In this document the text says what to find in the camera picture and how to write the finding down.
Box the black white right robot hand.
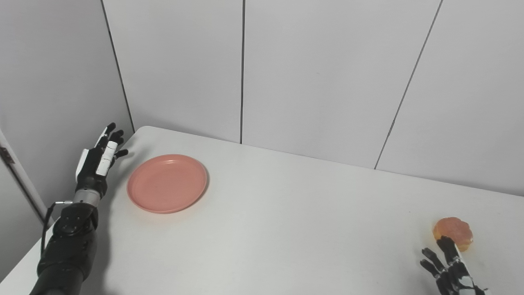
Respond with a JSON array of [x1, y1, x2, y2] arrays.
[[420, 236, 490, 295]]

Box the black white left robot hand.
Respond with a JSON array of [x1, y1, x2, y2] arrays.
[[75, 123, 129, 196]]

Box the orange cream puff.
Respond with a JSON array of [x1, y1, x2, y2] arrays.
[[433, 217, 474, 252]]

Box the pink round plate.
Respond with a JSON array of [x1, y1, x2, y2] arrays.
[[126, 154, 208, 214]]

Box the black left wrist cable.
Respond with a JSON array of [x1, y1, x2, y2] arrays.
[[40, 200, 74, 257]]

